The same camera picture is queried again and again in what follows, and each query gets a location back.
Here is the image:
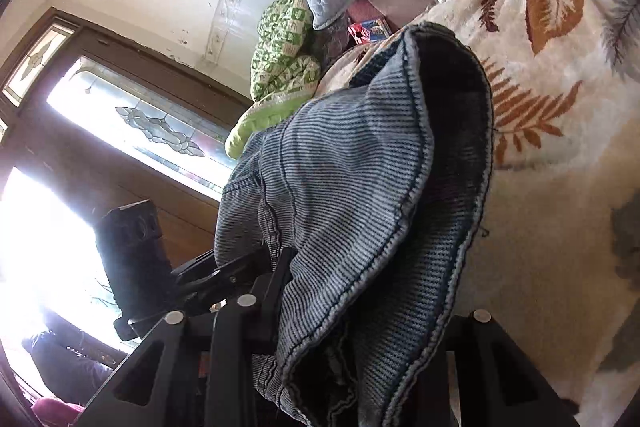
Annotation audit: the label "small red blue box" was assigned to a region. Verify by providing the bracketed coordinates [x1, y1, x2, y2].
[348, 18, 392, 46]

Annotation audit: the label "leaf pattern beige blanket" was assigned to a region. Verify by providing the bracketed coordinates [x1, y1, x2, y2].
[311, 0, 640, 417]

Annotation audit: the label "stained glass window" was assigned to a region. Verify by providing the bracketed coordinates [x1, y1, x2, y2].
[1, 14, 247, 206]

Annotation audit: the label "grey denim pants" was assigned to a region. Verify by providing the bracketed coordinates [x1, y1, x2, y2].
[215, 23, 492, 426]

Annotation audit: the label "green patterned quilt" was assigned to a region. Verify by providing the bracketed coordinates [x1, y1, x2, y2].
[224, 0, 320, 159]

